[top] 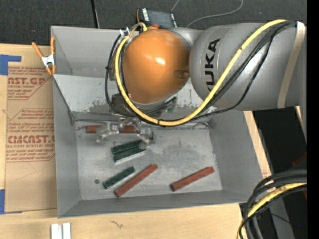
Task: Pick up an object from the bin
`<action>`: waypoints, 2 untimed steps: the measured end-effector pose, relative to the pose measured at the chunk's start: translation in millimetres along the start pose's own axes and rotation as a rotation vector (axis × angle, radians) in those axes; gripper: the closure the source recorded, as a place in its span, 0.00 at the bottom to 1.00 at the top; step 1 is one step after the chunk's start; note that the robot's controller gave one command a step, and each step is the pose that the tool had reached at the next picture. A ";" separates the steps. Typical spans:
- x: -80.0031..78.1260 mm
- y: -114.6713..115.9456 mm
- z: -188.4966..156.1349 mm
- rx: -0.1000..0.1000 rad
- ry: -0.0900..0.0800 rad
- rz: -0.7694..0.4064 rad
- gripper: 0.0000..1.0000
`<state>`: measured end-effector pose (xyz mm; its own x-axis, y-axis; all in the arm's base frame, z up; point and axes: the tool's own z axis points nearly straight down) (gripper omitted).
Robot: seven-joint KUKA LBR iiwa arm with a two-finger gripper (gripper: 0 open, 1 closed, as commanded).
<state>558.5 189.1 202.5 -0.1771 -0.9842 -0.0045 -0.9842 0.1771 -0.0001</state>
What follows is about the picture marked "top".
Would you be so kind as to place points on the dark green flat block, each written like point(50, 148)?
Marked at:
point(128, 155)
point(124, 147)
point(118, 177)

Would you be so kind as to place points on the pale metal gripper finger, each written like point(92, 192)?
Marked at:
point(147, 137)
point(107, 133)

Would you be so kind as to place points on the red-brown flat block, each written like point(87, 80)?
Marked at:
point(93, 129)
point(192, 178)
point(135, 180)

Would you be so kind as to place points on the grey metal bin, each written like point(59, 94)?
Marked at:
point(179, 158)

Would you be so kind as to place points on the brown cardboard board red print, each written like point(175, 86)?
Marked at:
point(27, 133)

